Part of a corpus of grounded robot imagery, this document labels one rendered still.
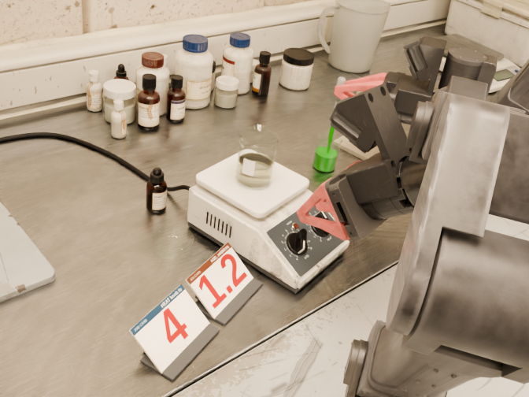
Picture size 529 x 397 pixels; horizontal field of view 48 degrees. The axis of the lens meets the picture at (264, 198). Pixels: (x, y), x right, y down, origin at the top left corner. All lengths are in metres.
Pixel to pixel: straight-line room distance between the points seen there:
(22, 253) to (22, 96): 0.39
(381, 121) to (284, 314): 0.28
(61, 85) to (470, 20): 1.14
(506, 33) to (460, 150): 1.47
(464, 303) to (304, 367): 0.43
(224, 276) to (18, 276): 0.25
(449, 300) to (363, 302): 0.52
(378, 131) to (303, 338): 0.28
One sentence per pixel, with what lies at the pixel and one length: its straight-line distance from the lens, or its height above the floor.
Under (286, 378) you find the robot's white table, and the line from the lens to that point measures 0.70.
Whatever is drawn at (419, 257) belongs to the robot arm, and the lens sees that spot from 0.29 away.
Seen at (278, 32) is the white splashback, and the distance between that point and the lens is 1.43.
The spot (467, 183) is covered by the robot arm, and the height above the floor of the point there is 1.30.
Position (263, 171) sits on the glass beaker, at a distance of 0.79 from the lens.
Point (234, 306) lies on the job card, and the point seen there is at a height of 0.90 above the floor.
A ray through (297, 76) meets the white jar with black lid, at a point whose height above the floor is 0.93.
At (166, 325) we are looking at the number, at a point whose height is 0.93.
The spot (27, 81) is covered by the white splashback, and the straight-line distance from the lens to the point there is 1.13.
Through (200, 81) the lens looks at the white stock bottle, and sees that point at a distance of 1.16.
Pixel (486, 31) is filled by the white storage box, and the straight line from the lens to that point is 1.80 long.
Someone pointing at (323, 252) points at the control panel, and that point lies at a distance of 0.81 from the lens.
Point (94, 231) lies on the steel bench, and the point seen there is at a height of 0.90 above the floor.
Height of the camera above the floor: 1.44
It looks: 35 degrees down
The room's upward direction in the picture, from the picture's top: 9 degrees clockwise
